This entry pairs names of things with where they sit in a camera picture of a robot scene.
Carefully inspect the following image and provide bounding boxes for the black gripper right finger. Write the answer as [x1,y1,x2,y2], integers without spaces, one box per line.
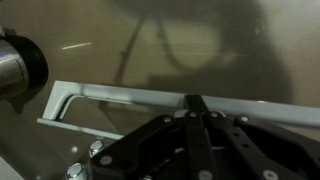
[205,111,310,180]

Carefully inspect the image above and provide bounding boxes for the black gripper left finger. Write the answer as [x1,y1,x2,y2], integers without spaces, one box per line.
[183,95,218,180]

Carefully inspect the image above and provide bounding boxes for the silver toaster oven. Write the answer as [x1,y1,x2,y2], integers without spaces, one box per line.
[38,81,320,180]

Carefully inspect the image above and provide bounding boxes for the stainless steel electric kettle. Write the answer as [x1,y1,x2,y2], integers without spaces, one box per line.
[0,26,49,100]

